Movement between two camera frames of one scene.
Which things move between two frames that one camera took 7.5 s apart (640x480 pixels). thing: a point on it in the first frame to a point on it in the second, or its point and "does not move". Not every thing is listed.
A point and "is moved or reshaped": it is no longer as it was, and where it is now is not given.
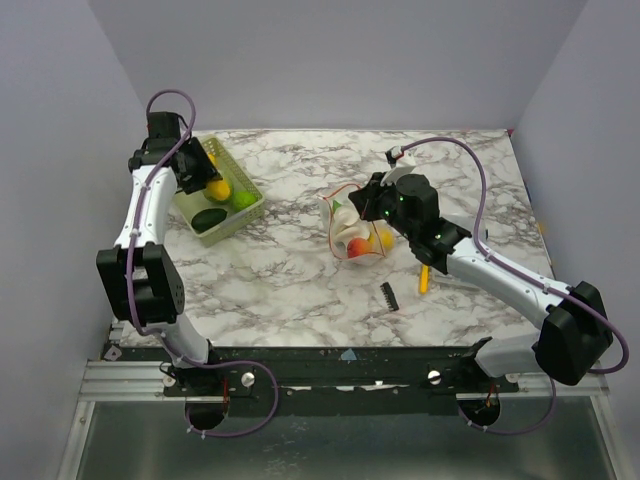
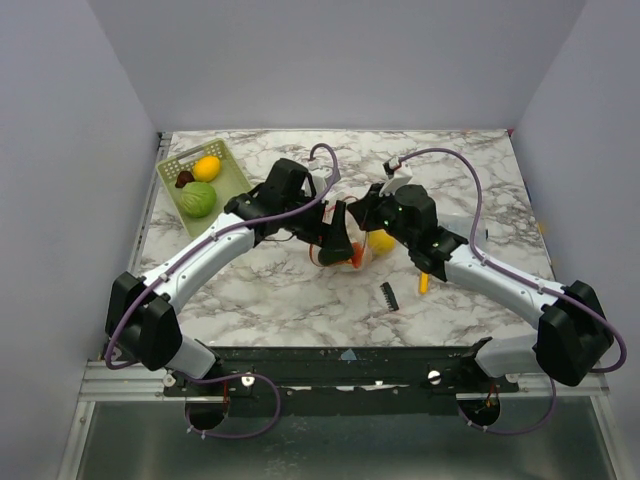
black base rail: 382,373 does not move
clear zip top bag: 352,238 is moved or reshaped
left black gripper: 207,170 to 339,237
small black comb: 389,296 does not move
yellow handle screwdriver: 424,279 does not move
